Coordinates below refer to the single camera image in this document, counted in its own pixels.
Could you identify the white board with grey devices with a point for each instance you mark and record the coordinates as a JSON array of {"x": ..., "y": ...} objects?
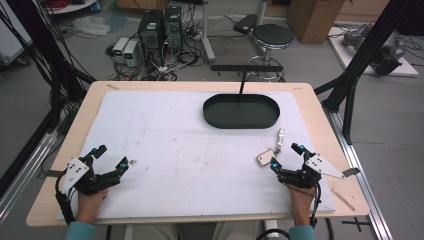
[{"x": 376, "y": 50}]

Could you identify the black computer tower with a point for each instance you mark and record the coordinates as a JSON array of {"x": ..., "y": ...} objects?
[
  {"x": 151, "y": 33},
  {"x": 173, "y": 28}
]

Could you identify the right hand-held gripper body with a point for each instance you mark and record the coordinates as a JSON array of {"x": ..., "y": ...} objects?
[{"x": 300, "y": 176}]

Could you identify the white desk leg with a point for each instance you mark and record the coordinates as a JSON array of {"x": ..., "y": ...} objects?
[{"x": 206, "y": 33}]

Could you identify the person's left hand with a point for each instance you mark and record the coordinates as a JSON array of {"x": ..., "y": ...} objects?
[{"x": 89, "y": 205}]

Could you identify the black round stool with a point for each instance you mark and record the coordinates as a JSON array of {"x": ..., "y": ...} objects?
[{"x": 271, "y": 38}]

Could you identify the aluminium rail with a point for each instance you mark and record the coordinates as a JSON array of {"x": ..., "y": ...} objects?
[
  {"x": 23, "y": 176},
  {"x": 360, "y": 180}
]

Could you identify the white foam mat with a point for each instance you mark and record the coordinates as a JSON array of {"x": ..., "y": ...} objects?
[{"x": 186, "y": 166}]

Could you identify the brown cardboard box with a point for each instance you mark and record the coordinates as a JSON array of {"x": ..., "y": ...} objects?
[{"x": 313, "y": 20}]

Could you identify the white plastic bag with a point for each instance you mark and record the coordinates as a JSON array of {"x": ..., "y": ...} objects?
[{"x": 91, "y": 25}]

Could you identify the black flat device on floor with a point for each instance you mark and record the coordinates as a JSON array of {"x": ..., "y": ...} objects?
[{"x": 245, "y": 24}]

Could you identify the black tray stand with bar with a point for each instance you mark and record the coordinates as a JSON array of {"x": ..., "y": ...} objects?
[{"x": 241, "y": 111}]

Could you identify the small grey scrap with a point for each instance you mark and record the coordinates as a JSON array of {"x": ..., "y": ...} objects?
[{"x": 132, "y": 162}]

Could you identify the black tape piece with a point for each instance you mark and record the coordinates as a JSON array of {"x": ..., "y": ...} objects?
[
  {"x": 351, "y": 172},
  {"x": 54, "y": 173}
]

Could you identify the thin wooden stick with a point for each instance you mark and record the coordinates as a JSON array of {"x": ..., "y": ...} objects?
[{"x": 343, "y": 200}]

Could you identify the person's right hand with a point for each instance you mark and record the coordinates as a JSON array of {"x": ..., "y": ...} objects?
[{"x": 301, "y": 205}]

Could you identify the black metal frame stand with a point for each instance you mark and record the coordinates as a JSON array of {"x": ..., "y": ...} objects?
[
  {"x": 50, "y": 60},
  {"x": 363, "y": 56}
]

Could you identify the white power supply unit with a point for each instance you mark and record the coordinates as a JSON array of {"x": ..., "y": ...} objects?
[
  {"x": 120, "y": 48},
  {"x": 130, "y": 53}
]

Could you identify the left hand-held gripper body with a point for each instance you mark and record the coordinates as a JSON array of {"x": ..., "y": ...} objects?
[{"x": 96, "y": 181}]

